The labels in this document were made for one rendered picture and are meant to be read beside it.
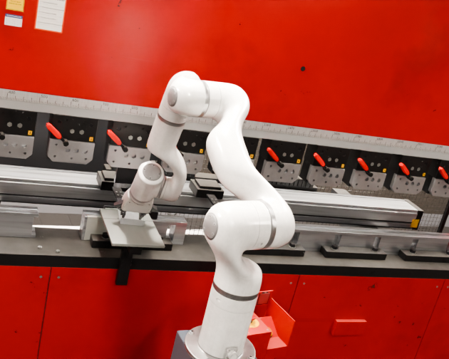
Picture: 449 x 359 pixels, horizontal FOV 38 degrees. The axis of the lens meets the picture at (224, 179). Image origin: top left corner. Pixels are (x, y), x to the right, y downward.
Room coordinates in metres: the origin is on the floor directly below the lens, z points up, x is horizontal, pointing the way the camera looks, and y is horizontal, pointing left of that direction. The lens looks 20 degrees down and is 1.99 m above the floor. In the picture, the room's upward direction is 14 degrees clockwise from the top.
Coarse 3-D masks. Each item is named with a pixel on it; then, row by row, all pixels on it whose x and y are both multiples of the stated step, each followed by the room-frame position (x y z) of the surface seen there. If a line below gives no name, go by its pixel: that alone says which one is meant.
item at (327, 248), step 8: (328, 248) 2.51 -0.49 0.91; (344, 248) 2.55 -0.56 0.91; (352, 248) 2.57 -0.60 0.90; (360, 248) 2.59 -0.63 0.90; (368, 248) 2.61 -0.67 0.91; (328, 256) 2.48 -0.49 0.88; (336, 256) 2.50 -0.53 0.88; (344, 256) 2.51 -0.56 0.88; (352, 256) 2.53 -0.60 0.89; (360, 256) 2.54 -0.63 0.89; (368, 256) 2.56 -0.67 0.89; (376, 256) 2.58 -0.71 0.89; (384, 256) 2.59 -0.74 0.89
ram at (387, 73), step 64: (0, 0) 1.97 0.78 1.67; (128, 0) 2.12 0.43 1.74; (192, 0) 2.21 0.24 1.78; (256, 0) 2.30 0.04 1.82; (320, 0) 2.39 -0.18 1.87; (384, 0) 2.49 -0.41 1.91; (448, 0) 2.60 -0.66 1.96; (0, 64) 1.98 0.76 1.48; (64, 64) 2.05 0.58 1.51; (128, 64) 2.14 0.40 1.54; (192, 64) 2.23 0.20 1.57; (256, 64) 2.32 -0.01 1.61; (320, 64) 2.42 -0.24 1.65; (384, 64) 2.53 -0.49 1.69; (448, 64) 2.64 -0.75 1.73; (192, 128) 2.25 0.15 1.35; (320, 128) 2.45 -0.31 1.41; (384, 128) 2.56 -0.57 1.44; (448, 128) 2.69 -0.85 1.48
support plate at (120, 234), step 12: (108, 216) 2.11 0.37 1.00; (144, 216) 2.18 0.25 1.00; (108, 228) 2.02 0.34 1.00; (120, 228) 2.04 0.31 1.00; (132, 228) 2.06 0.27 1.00; (144, 228) 2.08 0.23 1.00; (120, 240) 1.95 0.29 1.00; (132, 240) 1.97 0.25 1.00; (144, 240) 1.99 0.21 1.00; (156, 240) 2.01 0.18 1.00
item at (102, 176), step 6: (102, 174) 2.42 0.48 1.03; (108, 174) 2.41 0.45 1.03; (114, 174) 2.43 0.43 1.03; (102, 180) 2.36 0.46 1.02; (108, 180) 2.37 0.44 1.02; (102, 186) 2.36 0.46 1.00; (108, 186) 2.37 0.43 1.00; (114, 192) 2.32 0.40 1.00; (120, 192) 2.33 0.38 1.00; (120, 198) 2.28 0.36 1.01
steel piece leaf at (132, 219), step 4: (128, 212) 2.17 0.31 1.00; (120, 216) 2.13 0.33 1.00; (128, 216) 2.14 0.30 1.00; (132, 216) 2.15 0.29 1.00; (136, 216) 2.16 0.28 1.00; (120, 220) 2.07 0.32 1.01; (124, 220) 2.08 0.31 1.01; (128, 220) 2.08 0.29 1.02; (132, 220) 2.08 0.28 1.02; (136, 220) 2.09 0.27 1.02; (140, 220) 2.09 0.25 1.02; (144, 220) 2.10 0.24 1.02; (132, 224) 2.09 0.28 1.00; (136, 224) 2.09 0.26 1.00; (140, 224) 2.09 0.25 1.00; (144, 224) 2.10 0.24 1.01
